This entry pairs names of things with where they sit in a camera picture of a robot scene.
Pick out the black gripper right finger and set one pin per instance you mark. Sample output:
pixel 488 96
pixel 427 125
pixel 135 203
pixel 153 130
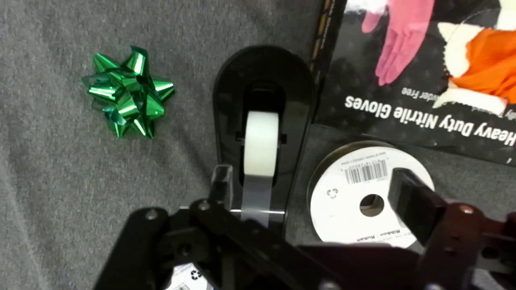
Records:
pixel 413 203

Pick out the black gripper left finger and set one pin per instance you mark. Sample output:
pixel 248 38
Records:
pixel 221 185

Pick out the white tape roll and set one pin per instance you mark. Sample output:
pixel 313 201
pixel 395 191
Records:
pixel 261 145

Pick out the white ribbon spool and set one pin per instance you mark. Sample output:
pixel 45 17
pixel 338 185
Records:
pixel 348 201

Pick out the black tape dispenser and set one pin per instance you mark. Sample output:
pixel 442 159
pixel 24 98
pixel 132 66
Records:
pixel 263 80

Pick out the black nitrile gloves pack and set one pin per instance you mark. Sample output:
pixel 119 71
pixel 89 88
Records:
pixel 419 80

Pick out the green gift bow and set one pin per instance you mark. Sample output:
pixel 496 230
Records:
pixel 129 93

